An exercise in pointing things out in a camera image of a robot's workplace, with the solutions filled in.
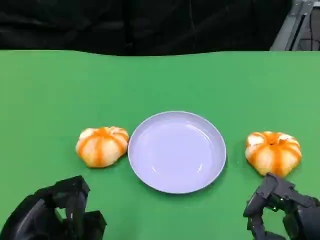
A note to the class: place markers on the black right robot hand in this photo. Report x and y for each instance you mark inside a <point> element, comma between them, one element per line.
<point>303,217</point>

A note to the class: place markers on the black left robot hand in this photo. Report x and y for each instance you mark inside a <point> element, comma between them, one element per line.
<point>37,215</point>

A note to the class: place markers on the orange white toy bread roll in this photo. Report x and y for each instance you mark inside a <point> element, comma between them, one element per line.
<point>273,152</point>
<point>101,147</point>

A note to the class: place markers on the lilac plate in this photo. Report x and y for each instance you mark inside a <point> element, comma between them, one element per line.
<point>176,152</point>

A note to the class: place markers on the black backdrop curtain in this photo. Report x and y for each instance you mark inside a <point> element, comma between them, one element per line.
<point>100,22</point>

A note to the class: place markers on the grey metal frame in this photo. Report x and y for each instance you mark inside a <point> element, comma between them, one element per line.
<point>291,27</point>

